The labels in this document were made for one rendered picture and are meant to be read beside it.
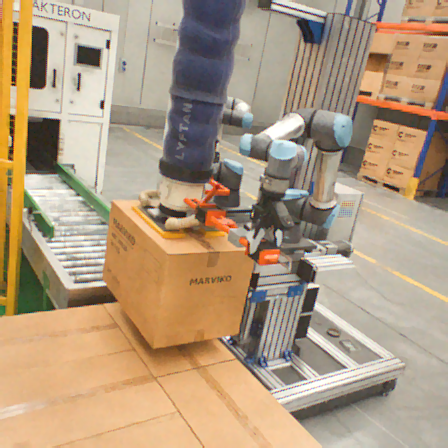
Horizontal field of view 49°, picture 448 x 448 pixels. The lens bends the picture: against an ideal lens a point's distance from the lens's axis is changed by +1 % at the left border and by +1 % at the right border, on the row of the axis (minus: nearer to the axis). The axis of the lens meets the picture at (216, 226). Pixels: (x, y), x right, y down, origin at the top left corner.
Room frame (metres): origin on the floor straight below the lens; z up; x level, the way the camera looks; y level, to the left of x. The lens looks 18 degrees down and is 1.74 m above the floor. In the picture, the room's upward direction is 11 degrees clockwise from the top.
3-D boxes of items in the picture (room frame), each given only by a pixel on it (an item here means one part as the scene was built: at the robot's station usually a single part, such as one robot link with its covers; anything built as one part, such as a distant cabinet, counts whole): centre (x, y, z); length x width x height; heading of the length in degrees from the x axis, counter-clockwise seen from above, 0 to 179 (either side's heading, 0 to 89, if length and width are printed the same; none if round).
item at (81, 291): (2.27, 0.36, 0.58); 0.70 x 0.03 x 0.06; 126
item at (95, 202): (3.66, 1.04, 0.60); 1.60 x 0.10 x 0.09; 36
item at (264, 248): (1.45, -0.16, 1.20); 0.08 x 0.07 x 0.05; 34
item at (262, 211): (1.48, -0.15, 1.34); 0.09 x 0.08 x 0.12; 34
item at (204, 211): (1.75, 0.03, 1.20); 0.10 x 0.08 x 0.06; 124
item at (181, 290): (1.96, 0.16, 0.87); 0.60 x 0.40 x 0.40; 35
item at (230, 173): (2.53, -0.02, 1.20); 0.13 x 0.12 x 0.14; 89
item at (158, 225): (1.90, 0.25, 1.10); 0.34 x 0.10 x 0.05; 34
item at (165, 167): (1.96, 0.17, 1.32); 0.23 x 0.23 x 0.04
